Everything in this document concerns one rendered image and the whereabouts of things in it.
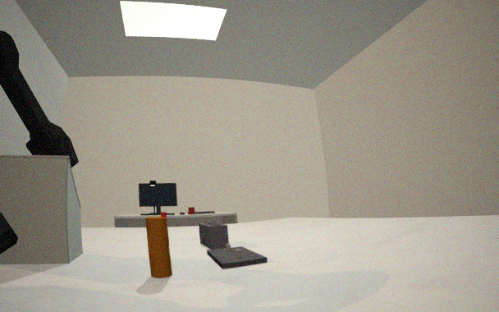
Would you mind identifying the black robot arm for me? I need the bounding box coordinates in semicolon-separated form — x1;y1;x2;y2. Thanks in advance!
0;30;79;167

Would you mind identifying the orange-brown cylinder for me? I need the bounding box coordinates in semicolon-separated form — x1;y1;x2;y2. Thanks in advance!
145;217;172;278

